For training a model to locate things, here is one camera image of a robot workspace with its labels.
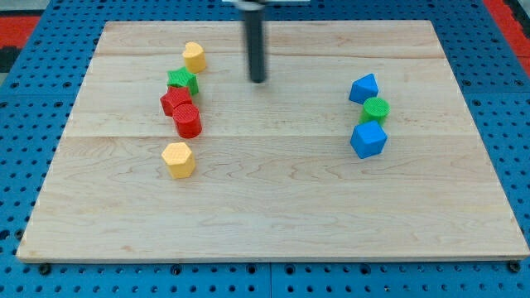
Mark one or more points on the red cylinder block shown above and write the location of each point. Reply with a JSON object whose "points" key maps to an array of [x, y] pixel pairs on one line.
{"points": [[187, 120]]}

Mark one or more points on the green cylinder block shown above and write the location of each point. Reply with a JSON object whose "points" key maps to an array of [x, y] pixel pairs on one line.
{"points": [[375, 109]]}

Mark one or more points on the red star block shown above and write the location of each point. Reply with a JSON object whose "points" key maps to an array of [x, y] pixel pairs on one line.
{"points": [[174, 97]]}

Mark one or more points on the wooden board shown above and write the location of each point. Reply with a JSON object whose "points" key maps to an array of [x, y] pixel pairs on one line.
{"points": [[275, 179]]}

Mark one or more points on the yellow hexagon block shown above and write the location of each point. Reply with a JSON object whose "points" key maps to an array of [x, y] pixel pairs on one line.
{"points": [[179, 160]]}

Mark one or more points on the yellow heart block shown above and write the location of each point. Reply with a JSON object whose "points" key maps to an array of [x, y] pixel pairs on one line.
{"points": [[194, 57]]}

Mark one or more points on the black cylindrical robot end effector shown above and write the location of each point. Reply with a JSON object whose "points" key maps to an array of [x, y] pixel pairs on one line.
{"points": [[254, 32]]}

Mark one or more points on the blue perforated base panel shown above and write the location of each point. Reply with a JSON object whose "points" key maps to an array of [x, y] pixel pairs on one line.
{"points": [[40, 90]]}

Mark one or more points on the blue triangle block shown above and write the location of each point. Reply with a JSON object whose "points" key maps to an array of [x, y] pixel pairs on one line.
{"points": [[363, 89]]}

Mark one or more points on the blue cube block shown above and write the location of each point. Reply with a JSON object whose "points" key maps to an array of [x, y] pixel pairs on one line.
{"points": [[368, 139]]}

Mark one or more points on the green star block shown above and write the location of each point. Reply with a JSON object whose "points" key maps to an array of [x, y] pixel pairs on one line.
{"points": [[183, 78]]}

